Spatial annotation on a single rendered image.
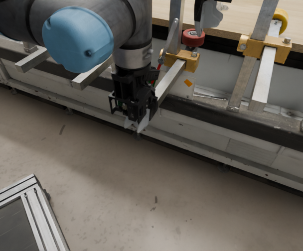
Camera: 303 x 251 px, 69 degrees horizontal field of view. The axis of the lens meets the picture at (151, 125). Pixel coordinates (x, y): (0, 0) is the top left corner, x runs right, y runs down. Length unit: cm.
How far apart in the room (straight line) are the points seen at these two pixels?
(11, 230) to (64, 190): 38
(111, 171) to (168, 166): 37
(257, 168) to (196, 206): 41
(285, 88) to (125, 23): 83
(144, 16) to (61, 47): 14
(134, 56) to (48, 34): 16
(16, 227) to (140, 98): 96
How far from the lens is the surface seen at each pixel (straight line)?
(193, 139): 142
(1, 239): 127
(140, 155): 155
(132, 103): 45
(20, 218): 127
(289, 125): 90
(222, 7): 115
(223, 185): 150
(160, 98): 63
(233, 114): 86
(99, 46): 29
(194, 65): 79
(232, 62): 101
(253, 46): 73
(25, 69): 91
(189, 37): 85
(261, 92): 53
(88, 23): 29
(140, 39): 39
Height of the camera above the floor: 125
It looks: 46 degrees down
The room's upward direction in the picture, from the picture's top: straight up
